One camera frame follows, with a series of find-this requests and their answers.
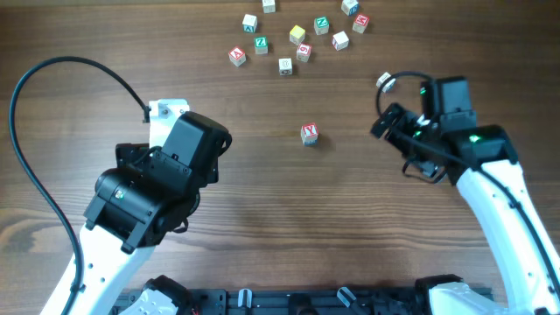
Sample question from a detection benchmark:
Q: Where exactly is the red Y block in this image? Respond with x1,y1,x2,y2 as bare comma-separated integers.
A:
300,122,319,146

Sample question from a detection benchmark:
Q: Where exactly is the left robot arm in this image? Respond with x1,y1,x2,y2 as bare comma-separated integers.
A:
42,111,232,314

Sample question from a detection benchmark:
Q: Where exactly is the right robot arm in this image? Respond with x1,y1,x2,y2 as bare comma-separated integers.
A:
371,71,559,314

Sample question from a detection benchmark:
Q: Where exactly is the white block red side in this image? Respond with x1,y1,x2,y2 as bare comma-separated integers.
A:
332,31,349,51

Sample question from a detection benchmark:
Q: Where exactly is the red M block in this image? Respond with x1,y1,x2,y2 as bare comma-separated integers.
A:
353,13,370,34

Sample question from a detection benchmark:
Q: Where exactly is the red 9 block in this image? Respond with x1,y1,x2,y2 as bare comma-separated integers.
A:
297,43,312,62

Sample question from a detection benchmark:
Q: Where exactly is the blue sided block top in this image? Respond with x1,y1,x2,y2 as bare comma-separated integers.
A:
341,0,359,17

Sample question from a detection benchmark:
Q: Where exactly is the green N block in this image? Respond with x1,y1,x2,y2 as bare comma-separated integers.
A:
314,16,330,35

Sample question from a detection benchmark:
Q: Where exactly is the white block black drawing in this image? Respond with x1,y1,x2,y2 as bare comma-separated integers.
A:
278,58,293,76

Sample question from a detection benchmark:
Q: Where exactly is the yellow top block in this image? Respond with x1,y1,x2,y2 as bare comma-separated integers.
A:
289,24,305,46

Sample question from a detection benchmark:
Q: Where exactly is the green Z block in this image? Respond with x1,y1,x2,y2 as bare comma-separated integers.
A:
254,36,269,55

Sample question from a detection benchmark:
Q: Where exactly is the red A block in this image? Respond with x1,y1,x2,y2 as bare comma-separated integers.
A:
228,46,247,67

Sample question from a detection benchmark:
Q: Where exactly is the plain block top edge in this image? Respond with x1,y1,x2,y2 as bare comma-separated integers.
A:
262,0,277,14

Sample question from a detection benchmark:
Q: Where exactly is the teal sided white block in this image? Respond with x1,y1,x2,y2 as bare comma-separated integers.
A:
242,14,258,33

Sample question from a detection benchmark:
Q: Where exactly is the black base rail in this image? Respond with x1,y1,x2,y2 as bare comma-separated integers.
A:
110,287,423,315

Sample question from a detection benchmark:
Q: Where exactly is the black left camera cable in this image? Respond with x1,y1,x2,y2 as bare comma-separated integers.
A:
8,55,152,315

